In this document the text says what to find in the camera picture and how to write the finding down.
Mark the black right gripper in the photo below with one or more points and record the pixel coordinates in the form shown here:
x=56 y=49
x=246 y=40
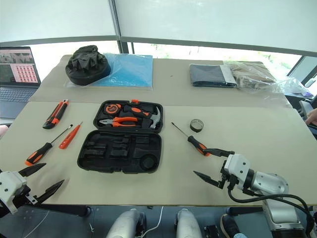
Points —
x=223 y=178

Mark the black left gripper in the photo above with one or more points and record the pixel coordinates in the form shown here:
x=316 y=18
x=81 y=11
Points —
x=23 y=197

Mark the black electrical tape roll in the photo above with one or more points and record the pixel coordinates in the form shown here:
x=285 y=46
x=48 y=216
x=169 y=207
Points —
x=197 y=128

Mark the small orange screwdriver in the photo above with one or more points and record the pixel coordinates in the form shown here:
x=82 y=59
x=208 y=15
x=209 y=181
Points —
x=68 y=138

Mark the orange black utility knife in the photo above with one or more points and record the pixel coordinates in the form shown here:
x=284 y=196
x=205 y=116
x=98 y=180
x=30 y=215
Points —
x=57 y=112

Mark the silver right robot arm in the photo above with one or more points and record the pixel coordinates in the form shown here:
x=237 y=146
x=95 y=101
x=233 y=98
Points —
x=270 y=184

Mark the black tool case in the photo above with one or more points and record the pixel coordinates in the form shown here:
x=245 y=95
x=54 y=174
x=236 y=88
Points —
x=123 y=153

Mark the dark blue shoe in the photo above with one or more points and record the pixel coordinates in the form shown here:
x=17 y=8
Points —
x=230 y=226

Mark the silver rounded robot leg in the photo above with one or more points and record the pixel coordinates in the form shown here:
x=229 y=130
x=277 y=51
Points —
x=123 y=225
x=188 y=225

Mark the small black floor device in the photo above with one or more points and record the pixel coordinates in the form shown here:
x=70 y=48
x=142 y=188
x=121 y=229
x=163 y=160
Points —
x=211 y=231

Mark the dark blue folded cloth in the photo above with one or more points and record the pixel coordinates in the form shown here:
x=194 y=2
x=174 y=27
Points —
x=210 y=74

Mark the grey laptop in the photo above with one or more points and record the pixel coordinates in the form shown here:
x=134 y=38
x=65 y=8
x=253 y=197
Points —
x=15 y=91

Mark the beige cloth in clear bag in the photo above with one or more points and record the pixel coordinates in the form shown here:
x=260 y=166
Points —
x=250 y=74

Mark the orange black tape measure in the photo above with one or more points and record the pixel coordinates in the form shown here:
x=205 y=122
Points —
x=112 y=108

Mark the grey office chair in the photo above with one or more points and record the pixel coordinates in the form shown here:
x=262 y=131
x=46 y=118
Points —
x=307 y=107

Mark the black fabric bag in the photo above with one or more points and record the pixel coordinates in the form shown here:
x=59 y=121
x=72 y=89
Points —
x=86 y=67

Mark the blue sheet in plastic sleeve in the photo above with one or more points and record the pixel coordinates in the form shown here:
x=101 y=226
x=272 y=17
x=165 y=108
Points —
x=131 y=72

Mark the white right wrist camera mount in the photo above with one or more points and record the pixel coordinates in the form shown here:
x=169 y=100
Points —
x=237 y=166

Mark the black table frame bar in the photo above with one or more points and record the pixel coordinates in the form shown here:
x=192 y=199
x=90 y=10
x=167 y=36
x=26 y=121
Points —
x=67 y=210

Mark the grey window frame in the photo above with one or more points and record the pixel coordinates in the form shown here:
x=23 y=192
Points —
x=173 y=41

